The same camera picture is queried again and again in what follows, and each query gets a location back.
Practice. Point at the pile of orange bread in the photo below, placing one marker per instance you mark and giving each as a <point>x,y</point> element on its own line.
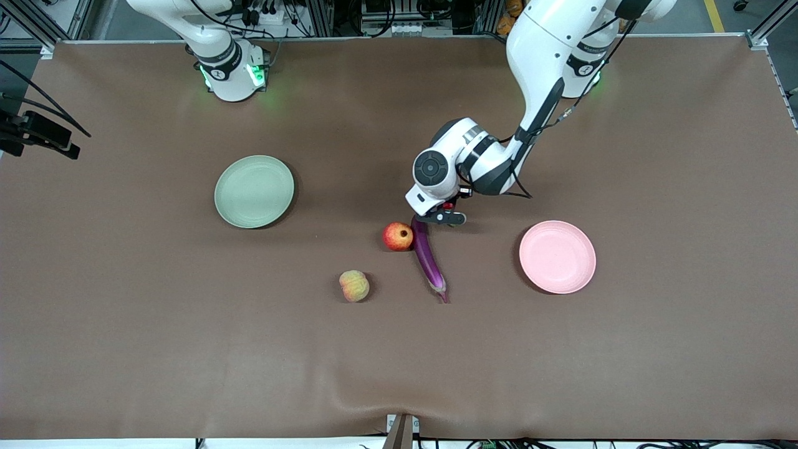
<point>508,22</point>

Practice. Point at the light green round plate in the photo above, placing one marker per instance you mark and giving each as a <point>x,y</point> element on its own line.
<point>254,192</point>

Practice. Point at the aluminium frame post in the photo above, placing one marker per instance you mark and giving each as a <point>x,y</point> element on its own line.
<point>764,34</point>
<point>37,22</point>

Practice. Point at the brown table cloth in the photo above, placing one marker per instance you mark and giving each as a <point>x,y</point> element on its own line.
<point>399,349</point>

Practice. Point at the long purple eggplant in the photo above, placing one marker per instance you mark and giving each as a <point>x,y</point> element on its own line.
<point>426,252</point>

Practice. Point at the yellow pink peach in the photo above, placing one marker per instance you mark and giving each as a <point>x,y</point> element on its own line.
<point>354,286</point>

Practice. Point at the white power strip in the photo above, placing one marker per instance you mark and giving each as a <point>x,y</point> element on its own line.
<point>268,15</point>

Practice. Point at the red pomegranate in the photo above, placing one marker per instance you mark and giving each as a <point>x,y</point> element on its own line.
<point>398,237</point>

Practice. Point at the white terminal strip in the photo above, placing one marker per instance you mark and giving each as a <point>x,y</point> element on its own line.
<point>418,28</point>

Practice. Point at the metal table edge bracket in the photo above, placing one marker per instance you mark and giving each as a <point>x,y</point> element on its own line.
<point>402,430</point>

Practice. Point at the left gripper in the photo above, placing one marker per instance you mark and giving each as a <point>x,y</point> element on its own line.
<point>452,199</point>

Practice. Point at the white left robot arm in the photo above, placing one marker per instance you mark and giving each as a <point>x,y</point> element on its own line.
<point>542,56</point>

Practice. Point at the pink round plate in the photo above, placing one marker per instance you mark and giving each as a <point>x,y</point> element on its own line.
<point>557,257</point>

